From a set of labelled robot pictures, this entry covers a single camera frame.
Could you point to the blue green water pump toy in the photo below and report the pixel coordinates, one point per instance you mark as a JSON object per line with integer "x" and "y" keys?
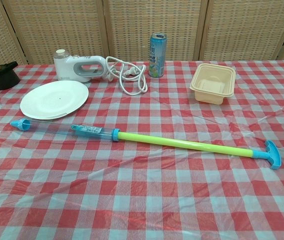
{"x": 156, "y": 138}

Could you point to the red white checkered tablecloth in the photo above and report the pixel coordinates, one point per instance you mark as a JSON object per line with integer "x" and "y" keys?
{"x": 141, "y": 200}

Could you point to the blue drink can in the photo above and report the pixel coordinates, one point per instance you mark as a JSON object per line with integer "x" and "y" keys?
{"x": 156, "y": 60}

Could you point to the beige plastic food container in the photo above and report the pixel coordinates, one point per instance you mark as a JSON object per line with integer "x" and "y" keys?
{"x": 206, "y": 95}

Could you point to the white round plate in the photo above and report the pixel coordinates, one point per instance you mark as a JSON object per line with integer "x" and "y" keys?
{"x": 54, "y": 100}

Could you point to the white handheld garment steamer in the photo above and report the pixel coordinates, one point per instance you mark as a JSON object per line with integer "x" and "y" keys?
{"x": 64, "y": 65}

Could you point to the woven bamboo folding screen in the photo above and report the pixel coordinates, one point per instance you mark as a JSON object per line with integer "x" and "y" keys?
{"x": 57, "y": 25}

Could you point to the black teapot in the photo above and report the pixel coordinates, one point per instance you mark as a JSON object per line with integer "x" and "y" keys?
{"x": 2, "y": 80}

